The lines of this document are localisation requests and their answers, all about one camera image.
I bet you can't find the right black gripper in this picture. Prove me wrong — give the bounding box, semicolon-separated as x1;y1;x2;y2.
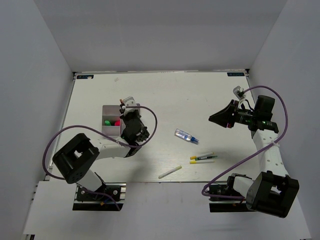
209;99;258;128

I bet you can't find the green black highlighter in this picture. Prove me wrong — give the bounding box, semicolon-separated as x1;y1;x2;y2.
104;120;112;126

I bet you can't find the clear blue spray bottle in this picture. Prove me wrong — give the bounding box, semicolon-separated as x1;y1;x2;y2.
174;128;199;144

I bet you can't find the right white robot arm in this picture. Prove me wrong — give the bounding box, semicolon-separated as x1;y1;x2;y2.
204;95;300;218

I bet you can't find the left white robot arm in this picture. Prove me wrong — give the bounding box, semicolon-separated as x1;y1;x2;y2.
52;108;150;200

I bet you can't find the right white organizer bin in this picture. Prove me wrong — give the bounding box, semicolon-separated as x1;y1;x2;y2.
120;106;141;137

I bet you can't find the white organizer bin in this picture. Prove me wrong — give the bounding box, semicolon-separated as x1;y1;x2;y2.
101;105;122;138
120;106;141;137

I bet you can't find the left white organizer bin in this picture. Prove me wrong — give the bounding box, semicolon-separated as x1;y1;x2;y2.
101;105;122;138

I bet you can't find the upper yellow tip marker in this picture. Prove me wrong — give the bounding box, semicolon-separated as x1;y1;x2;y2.
189;152;214;160

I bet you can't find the lower yellow tip marker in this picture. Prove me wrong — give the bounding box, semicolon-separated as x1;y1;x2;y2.
189;159;215;165

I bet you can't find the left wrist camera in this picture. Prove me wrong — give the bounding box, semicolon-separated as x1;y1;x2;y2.
120;96;138;116

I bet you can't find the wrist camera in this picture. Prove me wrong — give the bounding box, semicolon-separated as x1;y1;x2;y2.
233;85;246;108
120;96;138;116

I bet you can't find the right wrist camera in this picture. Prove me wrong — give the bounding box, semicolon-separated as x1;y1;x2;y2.
233;85;246;108

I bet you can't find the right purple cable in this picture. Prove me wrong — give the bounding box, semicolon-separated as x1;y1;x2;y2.
201;85;290;201

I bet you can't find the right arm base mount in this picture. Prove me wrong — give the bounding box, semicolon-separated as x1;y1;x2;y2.
204;173;254;213

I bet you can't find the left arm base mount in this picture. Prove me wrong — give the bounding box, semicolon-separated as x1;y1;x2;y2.
72;183;126;212

